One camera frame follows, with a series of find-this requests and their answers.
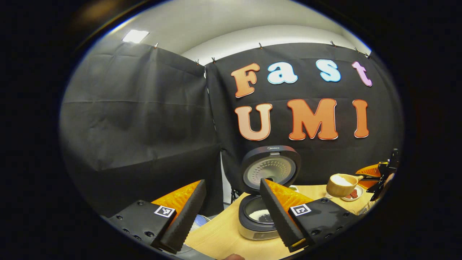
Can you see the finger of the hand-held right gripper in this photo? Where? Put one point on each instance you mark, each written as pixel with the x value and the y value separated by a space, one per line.
pixel 371 169
pixel 370 183

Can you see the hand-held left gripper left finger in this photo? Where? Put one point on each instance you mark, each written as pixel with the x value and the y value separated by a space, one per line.
pixel 186 220

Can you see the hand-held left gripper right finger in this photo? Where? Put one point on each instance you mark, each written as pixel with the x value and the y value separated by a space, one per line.
pixel 278 216

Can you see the wooden spoon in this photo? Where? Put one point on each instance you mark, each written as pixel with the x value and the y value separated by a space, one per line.
pixel 337 187

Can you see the dark grey rice cooker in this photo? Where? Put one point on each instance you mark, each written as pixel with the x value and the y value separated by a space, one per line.
pixel 270 169

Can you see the white round plate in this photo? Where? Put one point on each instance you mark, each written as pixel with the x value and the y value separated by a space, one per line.
pixel 357 196

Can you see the red meat piece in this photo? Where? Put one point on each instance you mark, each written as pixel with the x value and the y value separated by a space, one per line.
pixel 353 194

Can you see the white sectioned condiment dish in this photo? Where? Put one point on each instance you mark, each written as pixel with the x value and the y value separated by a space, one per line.
pixel 294 188

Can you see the black backdrop stand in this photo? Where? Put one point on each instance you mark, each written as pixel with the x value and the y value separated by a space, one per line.
pixel 235 196

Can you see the black backdrop cloth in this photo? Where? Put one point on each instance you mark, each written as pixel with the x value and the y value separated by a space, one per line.
pixel 144 126

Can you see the ceiling light panel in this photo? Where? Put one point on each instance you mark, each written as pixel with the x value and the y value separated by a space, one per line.
pixel 135 36

